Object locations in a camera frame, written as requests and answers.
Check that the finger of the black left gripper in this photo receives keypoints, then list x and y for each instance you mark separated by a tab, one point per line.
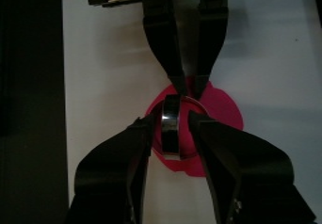
212	39
164	39

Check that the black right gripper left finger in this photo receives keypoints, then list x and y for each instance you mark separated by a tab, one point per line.
109	177

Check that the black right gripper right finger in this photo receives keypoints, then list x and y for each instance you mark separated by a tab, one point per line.
252	177

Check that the round metal dough cutter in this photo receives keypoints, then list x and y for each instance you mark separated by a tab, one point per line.
170	127

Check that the white cutting board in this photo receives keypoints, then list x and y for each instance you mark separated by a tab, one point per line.
273	61

